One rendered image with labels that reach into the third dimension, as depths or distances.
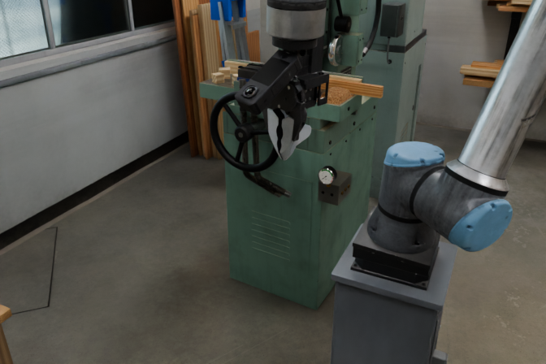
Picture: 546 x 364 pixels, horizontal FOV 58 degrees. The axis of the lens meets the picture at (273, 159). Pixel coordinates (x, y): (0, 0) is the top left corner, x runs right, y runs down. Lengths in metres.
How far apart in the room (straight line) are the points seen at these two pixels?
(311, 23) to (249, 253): 1.53
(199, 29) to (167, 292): 1.73
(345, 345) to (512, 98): 0.86
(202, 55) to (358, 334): 2.24
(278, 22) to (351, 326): 1.02
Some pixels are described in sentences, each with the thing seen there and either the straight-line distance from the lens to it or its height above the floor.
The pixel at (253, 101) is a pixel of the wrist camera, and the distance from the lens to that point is 0.73.
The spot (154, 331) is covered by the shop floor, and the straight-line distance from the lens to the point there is 2.10.
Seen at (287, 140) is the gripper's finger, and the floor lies 1.11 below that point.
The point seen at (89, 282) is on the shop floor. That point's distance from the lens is 2.43.
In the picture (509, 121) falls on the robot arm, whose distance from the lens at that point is 1.19.
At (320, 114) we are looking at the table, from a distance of 1.72.
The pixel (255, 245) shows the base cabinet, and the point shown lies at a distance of 2.12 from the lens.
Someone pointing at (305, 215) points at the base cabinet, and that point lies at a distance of 1.91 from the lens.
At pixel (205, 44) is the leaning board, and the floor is 0.80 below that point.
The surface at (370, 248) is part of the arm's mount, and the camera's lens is 1.39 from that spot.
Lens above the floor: 1.41
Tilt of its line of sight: 24 degrees down
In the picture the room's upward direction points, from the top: straight up
